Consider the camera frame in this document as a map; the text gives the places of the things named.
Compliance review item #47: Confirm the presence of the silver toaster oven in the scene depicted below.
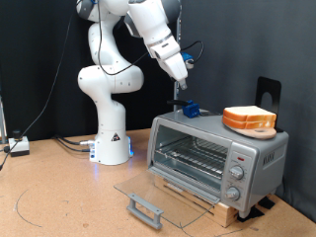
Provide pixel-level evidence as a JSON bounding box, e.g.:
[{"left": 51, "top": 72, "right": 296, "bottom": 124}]
[{"left": 146, "top": 107, "right": 290, "bottom": 219}]

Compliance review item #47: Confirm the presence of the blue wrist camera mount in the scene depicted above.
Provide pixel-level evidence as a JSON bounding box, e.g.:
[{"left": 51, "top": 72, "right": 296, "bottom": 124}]
[{"left": 182, "top": 51, "right": 196, "bottom": 71}]

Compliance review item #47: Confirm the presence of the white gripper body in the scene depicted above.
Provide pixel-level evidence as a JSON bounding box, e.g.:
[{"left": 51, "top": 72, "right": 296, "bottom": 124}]
[{"left": 151, "top": 39, "right": 190, "bottom": 83}]

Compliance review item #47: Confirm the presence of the thin black base cable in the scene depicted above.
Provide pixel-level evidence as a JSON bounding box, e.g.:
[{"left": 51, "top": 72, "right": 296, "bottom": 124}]
[{"left": 57, "top": 139, "right": 93, "bottom": 153}]

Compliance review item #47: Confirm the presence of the long black camera cable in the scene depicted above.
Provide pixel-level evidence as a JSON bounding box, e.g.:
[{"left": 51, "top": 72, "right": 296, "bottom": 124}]
[{"left": 0, "top": 0, "right": 205, "bottom": 172}]

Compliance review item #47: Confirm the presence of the black foam pad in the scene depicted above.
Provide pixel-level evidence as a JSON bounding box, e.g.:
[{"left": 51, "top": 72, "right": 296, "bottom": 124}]
[
  {"left": 258, "top": 197, "right": 276, "bottom": 210},
  {"left": 236, "top": 205, "right": 266, "bottom": 223}
]

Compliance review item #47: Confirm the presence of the grey emergency stop box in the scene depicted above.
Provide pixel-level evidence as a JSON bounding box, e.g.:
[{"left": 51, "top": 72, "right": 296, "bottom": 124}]
[{"left": 8, "top": 129, "right": 31, "bottom": 157}]

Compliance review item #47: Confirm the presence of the black fabric curtain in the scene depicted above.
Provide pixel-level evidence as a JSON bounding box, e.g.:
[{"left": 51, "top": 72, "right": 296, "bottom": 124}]
[{"left": 0, "top": 0, "right": 181, "bottom": 142}]

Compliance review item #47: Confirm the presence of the glass oven door with handle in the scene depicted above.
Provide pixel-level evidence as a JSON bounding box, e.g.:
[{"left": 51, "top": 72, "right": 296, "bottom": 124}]
[{"left": 113, "top": 165, "right": 222, "bottom": 231}]

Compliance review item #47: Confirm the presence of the spatula with blue grip block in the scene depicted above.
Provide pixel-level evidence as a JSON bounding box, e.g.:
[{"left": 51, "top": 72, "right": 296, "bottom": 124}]
[{"left": 166, "top": 99, "right": 221, "bottom": 119}]

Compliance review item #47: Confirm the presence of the grey fabric curtain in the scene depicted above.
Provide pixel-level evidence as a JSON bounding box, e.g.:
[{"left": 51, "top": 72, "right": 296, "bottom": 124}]
[{"left": 179, "top": 0, "right": 316, "bottom": 221}]

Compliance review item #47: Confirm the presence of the silver oven knob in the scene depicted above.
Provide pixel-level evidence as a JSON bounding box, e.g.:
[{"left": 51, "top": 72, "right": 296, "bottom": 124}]
[
  {"left": 229, "top": 165, "right": 245, "bottom": 181},
  {"left": 224, "top": 186, "right": 241, "bottom": 201}
]

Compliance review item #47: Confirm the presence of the black cable with silver plug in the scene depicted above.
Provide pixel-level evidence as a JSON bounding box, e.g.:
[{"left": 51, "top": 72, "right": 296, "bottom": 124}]
[{"left": 53, "top": 133, "right": 97, "bottom": 146}]

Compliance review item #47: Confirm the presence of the round wooden board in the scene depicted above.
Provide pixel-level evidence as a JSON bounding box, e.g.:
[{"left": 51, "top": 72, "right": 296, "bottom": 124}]
[{"left": 226, "top": 122, "right": 277, "bottom": 140}]

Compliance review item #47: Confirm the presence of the wire oven rack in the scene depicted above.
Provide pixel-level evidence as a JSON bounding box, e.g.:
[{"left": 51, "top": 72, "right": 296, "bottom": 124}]
[{"left": 154, "top": 136, "right": 229, "bottom": 177}]

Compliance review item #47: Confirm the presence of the metal stand leg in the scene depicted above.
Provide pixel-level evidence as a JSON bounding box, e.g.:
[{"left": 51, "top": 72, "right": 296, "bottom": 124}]
[{"left": 0, "top": 95, "right": 8, "bottom": 146}]

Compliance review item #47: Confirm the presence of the black metal bookend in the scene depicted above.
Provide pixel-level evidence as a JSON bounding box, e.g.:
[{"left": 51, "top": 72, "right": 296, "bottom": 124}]
[{"left": 255, "top": 76, "right": 284, "bottom": 133}]

